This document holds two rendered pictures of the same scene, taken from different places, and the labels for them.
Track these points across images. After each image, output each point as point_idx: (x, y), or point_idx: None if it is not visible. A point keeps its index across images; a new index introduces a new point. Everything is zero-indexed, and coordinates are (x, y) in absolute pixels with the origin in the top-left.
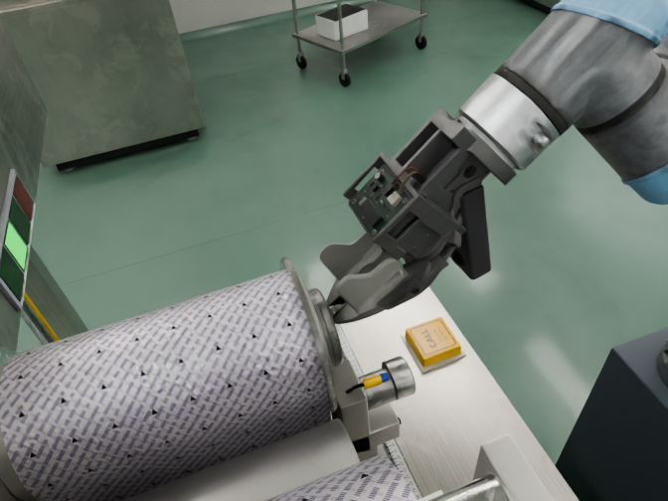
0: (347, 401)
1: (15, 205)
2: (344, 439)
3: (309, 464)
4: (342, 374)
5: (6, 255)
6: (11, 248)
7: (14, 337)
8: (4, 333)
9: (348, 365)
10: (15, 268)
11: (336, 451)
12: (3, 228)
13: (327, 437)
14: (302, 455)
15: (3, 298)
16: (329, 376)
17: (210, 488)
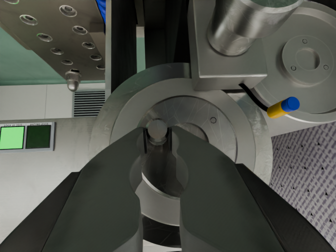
0: (250, 85)
1: None
2: (297, 122)
3: (285, 130)
4: (216, 83)
5: (29, 144)
6: (18, 141)
7: (74, 121)
8: (78, 129)
9: (210, 79)
10: (31, 134)
11: (299, 126)
12: (10, 151)
13: (279, 122)
14: (274, 129)
15: (58, 135)
16: (270, 176)
17: None
